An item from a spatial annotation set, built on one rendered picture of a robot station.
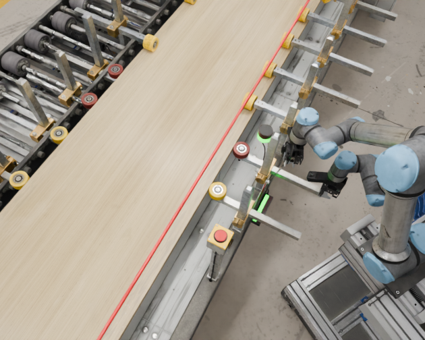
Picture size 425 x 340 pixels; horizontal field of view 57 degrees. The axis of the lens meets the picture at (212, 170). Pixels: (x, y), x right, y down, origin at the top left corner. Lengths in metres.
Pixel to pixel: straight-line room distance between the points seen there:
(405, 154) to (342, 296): 1.47
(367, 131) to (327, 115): 1.89
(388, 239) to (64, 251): 1.22
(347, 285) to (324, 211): 0.59
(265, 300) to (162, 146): 1.21
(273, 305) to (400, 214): 1.46
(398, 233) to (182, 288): 1.02
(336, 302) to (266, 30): 1.61
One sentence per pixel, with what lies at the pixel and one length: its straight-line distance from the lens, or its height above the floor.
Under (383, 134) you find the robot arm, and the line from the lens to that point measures 1.38.
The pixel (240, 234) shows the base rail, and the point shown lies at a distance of 1.91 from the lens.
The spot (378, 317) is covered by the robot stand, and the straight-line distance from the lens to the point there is 1.71.
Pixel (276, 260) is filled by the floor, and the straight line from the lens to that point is 2.65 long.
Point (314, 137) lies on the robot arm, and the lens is 1.46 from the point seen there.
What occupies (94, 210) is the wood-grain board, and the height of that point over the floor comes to 0.90.
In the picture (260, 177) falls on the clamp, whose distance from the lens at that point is 1.86.
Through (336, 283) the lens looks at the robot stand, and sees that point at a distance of 2.48.
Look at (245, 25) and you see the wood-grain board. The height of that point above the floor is 0.90.
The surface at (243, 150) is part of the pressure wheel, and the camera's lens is 1.89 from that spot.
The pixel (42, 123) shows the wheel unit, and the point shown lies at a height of 0.87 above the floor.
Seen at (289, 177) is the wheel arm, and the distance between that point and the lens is 1.90.
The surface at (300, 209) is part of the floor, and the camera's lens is 2.81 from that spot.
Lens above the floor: 2.49
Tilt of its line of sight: 61 degrees down
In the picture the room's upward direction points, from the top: 5 degrees clockwise
